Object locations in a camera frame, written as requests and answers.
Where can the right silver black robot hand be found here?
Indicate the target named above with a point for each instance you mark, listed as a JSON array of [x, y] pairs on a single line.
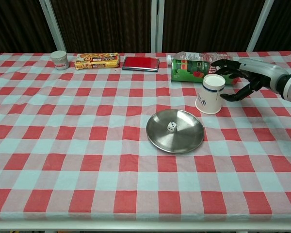
[[262, 72]]

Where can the white paper cup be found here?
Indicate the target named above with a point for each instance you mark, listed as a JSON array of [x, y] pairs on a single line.
[[208, 99]]

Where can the white die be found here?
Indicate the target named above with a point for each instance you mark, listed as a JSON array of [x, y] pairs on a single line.
[[171, 126]]

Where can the round metal plate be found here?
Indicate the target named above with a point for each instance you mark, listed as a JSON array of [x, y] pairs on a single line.
[[182, 140]]

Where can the clear plastic water bottle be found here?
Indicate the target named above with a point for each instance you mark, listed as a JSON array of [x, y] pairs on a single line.
[[198, 56]]

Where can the green Pringles can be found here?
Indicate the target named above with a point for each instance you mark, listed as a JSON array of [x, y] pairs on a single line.
[[186, 70]]

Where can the red flat metal case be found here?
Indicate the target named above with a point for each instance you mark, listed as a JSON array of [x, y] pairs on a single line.
[[140, 63]]

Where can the yellow snack box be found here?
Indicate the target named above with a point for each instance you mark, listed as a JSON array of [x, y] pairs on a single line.
[[97, 61]]

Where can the red white checkered tablecloth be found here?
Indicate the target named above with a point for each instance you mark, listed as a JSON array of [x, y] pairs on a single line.
[[87, 170]]

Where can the small white plastic jar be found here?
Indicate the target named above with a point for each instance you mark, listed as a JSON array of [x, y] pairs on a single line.
[[60, 60]]

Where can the white metal frame post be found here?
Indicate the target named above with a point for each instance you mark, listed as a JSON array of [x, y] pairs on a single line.
[[259, 25], [53, 25], [157, 25]]

